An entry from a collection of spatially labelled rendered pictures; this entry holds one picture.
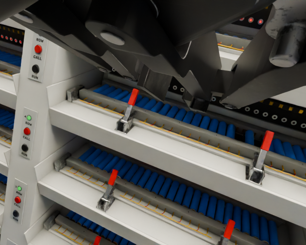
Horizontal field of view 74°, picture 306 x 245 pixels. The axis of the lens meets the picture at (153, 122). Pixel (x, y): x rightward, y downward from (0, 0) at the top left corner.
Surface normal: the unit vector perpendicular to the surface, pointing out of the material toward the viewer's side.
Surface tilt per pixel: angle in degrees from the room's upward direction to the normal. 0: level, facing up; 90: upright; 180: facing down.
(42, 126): 90
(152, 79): 90
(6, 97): 109
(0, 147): 19
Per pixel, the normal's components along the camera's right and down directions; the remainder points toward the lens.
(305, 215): -0.37, 0.44
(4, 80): 0.15, -0.84
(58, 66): 0.92, 0.32
